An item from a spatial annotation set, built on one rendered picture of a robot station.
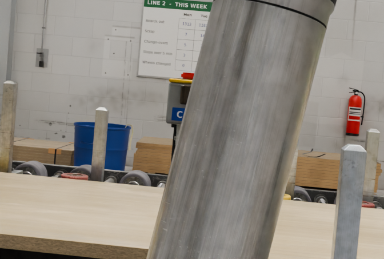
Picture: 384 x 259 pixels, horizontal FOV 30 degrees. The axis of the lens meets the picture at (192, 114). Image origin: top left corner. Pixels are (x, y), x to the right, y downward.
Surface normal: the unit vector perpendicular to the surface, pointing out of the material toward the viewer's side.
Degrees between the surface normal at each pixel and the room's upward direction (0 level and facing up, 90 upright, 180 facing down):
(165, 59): 90
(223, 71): 81
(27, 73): 90
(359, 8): 90
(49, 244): 90
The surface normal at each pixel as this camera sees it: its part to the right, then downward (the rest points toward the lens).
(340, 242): -0.07, 0.04
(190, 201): -0.49, -0.16
